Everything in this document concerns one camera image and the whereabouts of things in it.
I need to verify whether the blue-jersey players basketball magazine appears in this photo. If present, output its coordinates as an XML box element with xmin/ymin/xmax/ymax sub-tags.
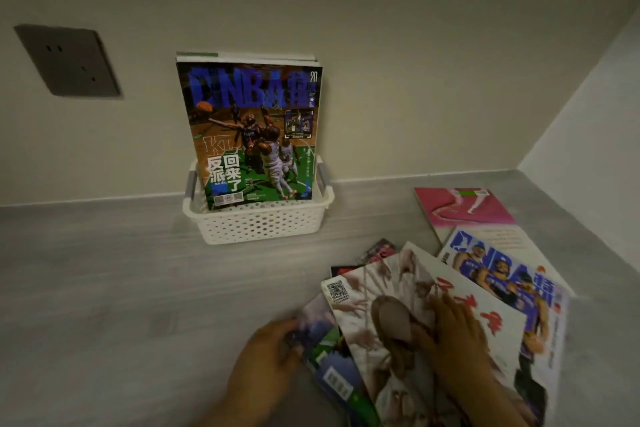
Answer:
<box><xmin>437</xmin><ymin>226</ymin><xmax>571</xmax><ymax>425</ymax></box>

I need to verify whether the blue barcode-corner magazine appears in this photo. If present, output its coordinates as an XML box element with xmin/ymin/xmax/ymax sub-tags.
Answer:
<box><xmin>286</xmin><ymin>293</ymin><xmax>382</xmax><ymax>427</ymax></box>

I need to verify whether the person's left hand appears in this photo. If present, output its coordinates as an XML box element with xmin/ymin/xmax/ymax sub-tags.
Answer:
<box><xmin>224</xmin><ymin>318</ymin><xmax>307</xmax><ymax>415</ymax></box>

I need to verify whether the person's right forearm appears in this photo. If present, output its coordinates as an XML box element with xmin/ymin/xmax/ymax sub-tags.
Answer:
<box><xmin>450</xmin><ymin>367</ymin><xmax>531</xmax><ymax>427</ymax></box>

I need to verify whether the grey wall socket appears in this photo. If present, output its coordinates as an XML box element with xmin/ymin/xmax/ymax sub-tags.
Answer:
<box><xmin>13</xmin><ymin>24</ymin><xmax>122</xmax><ymax>98</ymax></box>

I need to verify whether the pink and white magazine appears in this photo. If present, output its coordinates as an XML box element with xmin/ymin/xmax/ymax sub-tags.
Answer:
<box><xmin>414</xmin><ymin>187</ymin><xmax>577</xmax><ymax>298</ymax></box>

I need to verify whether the dark red and black magazine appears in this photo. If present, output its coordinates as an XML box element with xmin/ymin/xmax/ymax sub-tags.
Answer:
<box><xmin>330</xmin><ymin>239</ymin><xmax>399</xmax><ymax>279</ymax></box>

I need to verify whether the white perforated plastic basket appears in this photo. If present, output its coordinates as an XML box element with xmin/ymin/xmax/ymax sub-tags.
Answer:
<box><xmin>182</xmin><ymin>155</ymin><xmax>335</xmax><ymax>246</ymax></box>

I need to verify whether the person's right hand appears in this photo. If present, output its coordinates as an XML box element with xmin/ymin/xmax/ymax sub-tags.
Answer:
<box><xmin>412</xmin><ymin>292</ymin><xmax>493</xmax><ymax>395</ymax></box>

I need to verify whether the white-edged magazine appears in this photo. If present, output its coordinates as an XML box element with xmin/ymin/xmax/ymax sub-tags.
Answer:
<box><xmin>176</xmin><ymin>51</ymin><xmax>321</xmax><ymax>66</ymax></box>

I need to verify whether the person's left forearm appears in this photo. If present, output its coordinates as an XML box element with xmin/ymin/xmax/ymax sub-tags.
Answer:
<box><xmin>197</xmin><ymin>389</ymin><xmax>273</xmax><ymax>427</ymax></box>

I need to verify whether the white magazine with reaching hands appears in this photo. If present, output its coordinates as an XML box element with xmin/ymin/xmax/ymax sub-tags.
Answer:
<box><xmin>321</xmin><ymin>241</ymin><xmax>529</xmax><ymax>427</ymax></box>

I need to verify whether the green court basketball magazine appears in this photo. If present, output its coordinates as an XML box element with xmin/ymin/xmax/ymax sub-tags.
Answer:
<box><xmin>176</xmin><ymin>60</ymin><xmax>324</xmax><ymax>211</ymax></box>

